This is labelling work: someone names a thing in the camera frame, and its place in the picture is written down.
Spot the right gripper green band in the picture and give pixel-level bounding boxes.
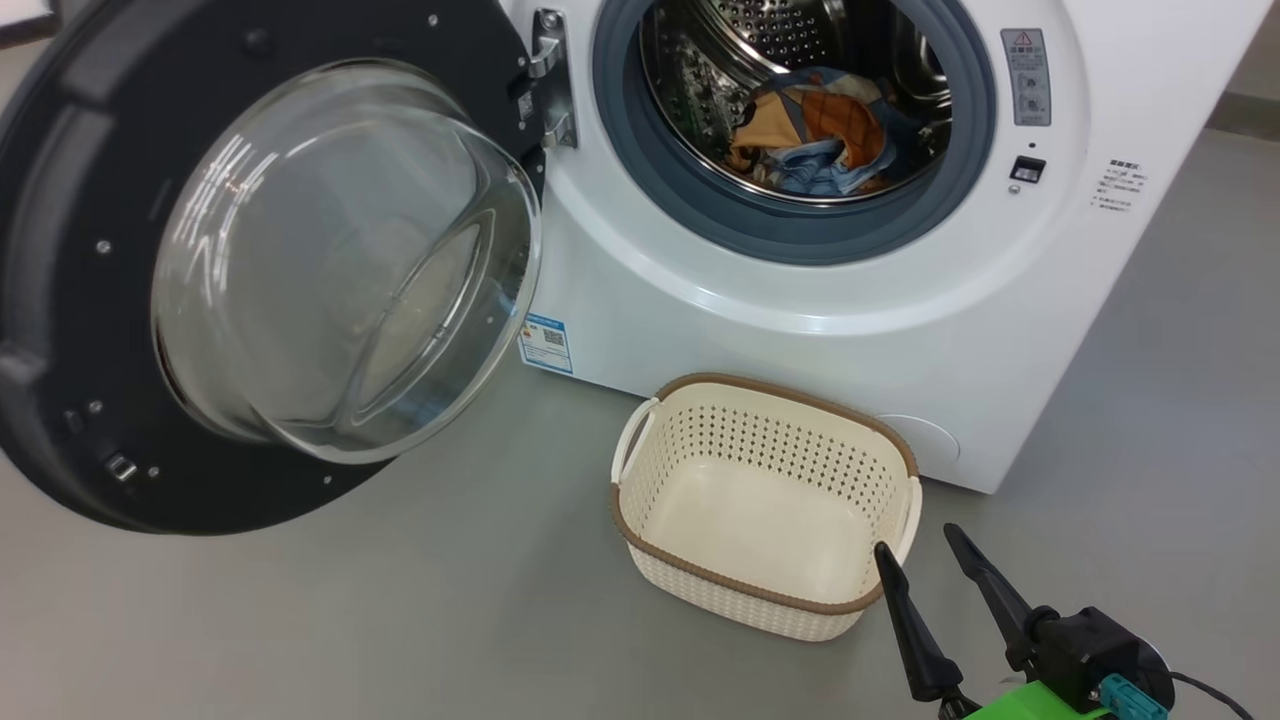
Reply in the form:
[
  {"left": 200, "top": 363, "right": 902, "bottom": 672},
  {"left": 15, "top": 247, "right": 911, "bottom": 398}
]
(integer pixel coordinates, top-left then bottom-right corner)
[{"left": 872, "top": 522, "right": 1177, "bottom": 720}]

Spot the blue cartoon print garment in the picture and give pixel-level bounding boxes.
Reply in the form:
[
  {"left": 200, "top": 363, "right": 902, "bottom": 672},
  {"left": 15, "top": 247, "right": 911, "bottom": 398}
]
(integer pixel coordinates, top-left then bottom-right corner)
[{"left": 727, "top": 66, "right": 927, "bottom": 197}]

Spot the black round glass washer door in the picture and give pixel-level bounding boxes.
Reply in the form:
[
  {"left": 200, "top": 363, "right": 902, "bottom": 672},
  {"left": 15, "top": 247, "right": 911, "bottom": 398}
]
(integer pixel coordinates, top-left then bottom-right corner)
[{"left": 0, "top": 0, "right": 550, "bottom": 537}]

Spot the cream perforated laundry basket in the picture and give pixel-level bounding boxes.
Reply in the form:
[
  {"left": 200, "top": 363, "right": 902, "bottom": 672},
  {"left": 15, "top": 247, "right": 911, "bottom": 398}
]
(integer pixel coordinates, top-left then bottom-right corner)
[{"left": 610, "top": 372, "right": 924, "bottom": 643}]

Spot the white front-load washing machine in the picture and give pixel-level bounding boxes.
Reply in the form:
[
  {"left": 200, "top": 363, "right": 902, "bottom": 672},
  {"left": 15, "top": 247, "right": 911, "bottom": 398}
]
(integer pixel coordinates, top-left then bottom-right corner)
[{"left": 498, "top": 0, "right": 1277, "bottom": 497}]

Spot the grey rubber door seal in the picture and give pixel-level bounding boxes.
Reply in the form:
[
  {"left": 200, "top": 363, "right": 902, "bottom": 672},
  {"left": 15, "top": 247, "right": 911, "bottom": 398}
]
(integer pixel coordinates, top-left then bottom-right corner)
[{"left": 591, "top": 0, "right": 1000, "bottom": 267}]

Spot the silver door hinge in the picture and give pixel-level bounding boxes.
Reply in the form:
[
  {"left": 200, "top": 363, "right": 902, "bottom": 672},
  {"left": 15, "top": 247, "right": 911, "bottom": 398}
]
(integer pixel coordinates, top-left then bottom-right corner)
[{"left": 527, "top": 8, "right": 580, "bottom": 152}]

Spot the round white filter cover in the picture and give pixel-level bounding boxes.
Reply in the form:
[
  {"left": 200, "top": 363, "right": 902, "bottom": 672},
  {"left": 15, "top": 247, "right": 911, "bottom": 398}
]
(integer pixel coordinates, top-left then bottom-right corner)
[{"left": 875, "top": 413, "right": 962, "bottom": 469}]

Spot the blue energy label sticker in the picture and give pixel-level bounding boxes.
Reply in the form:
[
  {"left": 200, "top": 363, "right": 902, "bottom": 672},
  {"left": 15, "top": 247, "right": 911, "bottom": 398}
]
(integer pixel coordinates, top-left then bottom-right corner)
[{"left": 517, "top": 312, "right": 576, "bottom": 377}]

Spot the grey warning sticker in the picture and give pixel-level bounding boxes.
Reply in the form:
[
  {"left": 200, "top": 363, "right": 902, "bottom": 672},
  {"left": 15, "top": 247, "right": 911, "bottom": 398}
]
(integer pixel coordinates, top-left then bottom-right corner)
[{"left": 1000, "top": 27, "right": 1053, "bottom": 128}]

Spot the perforated steel drum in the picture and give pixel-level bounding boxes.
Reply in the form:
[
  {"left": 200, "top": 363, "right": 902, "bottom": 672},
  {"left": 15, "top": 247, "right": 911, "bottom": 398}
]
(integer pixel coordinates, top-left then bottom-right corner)
[{"left": 639, "top": 0, "right": 954, "bottom": 207}]

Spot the white board with dark edge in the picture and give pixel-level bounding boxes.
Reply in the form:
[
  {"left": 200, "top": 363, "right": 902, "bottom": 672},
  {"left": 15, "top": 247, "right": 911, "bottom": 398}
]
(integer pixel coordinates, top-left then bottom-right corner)
[{"left": 0, "top": 0, "right": 64, "bottom": 50}]

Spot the teal cable connector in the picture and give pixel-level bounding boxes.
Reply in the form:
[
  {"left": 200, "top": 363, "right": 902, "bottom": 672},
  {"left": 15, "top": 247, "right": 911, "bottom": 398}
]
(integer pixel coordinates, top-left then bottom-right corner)
[{"left": 1099, "top": 672, "right": 1172, "bottom": 720}]

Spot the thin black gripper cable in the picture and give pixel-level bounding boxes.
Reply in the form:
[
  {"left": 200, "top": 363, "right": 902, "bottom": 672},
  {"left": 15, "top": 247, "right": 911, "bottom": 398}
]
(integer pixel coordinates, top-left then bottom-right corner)
[{"left": 1168, "top": 671, "right": 1257, "bottom": 720}]

